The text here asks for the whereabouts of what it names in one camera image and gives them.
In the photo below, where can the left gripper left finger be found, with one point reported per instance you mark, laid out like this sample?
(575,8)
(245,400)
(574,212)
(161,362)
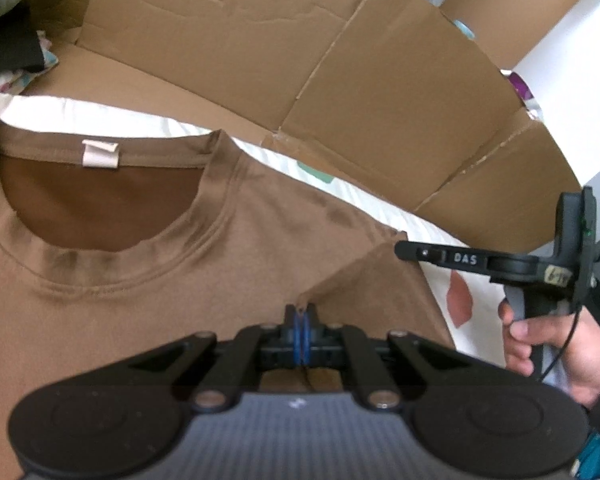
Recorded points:
(242,361)

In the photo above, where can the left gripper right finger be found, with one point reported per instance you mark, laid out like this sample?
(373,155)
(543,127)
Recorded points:
(347,349)

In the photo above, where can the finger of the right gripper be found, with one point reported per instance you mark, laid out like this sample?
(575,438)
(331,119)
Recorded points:
(448,257)

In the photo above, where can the brown t-shirt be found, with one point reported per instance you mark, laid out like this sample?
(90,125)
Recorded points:
(180,259)

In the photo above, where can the cream bear print bedsheet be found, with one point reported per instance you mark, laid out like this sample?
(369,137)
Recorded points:
(330,189)

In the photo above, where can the white purple refill pouch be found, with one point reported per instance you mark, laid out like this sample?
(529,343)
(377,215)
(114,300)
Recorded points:
(525,94)

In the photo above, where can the detergent bottle teal cap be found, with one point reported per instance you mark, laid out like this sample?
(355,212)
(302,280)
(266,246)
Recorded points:
(466,30)

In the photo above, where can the flattened cardboard box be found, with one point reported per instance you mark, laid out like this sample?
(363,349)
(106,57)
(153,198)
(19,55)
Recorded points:
(388,94)

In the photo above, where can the upright cardboard sheet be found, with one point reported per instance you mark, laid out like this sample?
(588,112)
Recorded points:
(507,30)

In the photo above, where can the black cloth under pillow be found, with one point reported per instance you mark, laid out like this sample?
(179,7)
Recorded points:
(20,47)

